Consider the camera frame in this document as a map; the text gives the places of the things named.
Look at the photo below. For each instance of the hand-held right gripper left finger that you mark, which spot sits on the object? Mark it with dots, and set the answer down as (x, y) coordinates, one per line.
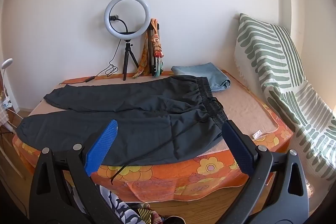
(103, 145)

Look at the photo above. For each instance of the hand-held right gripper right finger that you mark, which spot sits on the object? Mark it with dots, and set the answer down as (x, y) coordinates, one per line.
(237, 146)

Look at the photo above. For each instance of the black pants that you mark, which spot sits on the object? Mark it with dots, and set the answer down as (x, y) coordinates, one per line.
(144, 129)

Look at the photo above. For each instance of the person's striped clothing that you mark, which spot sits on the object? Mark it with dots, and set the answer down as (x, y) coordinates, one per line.
(118, 211)

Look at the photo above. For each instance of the orange floral blanket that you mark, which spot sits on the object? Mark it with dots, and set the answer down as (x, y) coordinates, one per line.
(168, 176)

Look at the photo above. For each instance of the folded light blue jeans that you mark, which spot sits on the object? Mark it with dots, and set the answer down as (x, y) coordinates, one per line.
(202, 74)

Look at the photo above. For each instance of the small black tripod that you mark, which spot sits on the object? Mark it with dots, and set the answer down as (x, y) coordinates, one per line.
(127, 56)

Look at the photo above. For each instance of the orange patterned scarf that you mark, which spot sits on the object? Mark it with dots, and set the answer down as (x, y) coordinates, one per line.
(143, 61)

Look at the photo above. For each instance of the floral teal scarf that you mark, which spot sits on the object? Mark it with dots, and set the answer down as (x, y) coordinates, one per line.
(158, 67)

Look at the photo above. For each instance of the green striped white throw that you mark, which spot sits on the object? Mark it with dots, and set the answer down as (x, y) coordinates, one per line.
(273, 56)

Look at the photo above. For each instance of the white gooseneck lamp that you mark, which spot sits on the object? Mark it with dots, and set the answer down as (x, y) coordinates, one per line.
(6, 62)

